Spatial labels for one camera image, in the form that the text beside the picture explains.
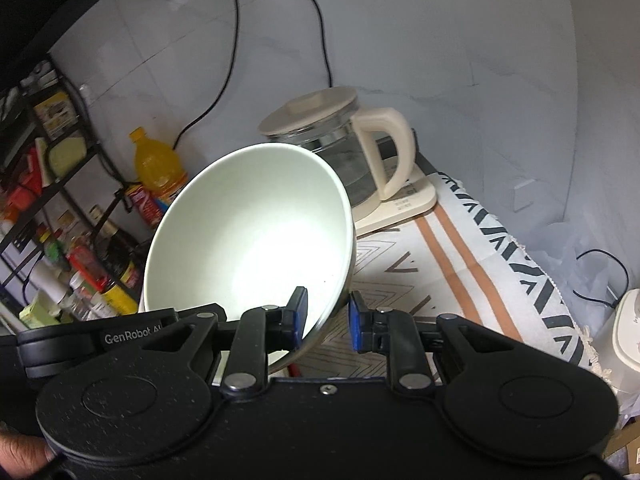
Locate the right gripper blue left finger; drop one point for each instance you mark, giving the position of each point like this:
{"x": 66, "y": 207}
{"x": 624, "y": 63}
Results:
{"x": 285, "y": 325}

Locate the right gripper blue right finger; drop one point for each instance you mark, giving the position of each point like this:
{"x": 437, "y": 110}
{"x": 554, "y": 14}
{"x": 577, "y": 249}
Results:
{"x": 371, "y": 330}

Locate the pale green ceramic bowl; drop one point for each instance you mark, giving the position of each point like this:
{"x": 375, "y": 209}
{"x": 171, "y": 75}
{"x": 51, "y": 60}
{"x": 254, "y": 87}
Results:
{"x": 248, "y": 230}

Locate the right human hand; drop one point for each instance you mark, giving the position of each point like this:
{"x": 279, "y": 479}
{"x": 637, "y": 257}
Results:
{"x": 22, "y": 456}

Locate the patterned table cloth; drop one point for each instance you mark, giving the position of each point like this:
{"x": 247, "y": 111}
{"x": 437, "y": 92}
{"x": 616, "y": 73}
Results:
{"x": 460, "y": 259}

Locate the cream kettle base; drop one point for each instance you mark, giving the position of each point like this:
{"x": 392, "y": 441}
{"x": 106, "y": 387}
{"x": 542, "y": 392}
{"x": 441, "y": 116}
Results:
{"x": 417, "y": 196}

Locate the dark soy sauce jug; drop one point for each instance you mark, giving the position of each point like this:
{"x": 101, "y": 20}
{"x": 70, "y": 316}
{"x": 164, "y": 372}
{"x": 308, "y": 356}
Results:
{"x": 113, "y": 249}

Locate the red drink can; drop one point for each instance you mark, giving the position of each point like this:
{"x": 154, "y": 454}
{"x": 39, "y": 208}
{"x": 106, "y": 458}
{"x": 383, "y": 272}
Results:
{"x": 146, "y": 205}

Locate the orange juice bottle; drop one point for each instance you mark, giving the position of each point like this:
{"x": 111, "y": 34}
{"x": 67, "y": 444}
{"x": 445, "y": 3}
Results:
{"x": 158, "y": 167}

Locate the white appliance at right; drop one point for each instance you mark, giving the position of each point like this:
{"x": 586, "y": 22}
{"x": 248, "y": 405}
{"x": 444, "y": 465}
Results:
{"x": 617, "y": 345}

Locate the black metal spice rack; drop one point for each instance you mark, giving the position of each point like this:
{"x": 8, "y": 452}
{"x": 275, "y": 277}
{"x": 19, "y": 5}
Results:
{"x": 47, "y": 138}

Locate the glass kettle with cream handle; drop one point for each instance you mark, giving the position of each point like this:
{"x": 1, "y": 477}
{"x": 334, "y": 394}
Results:
{"x": 332, "y": 124}

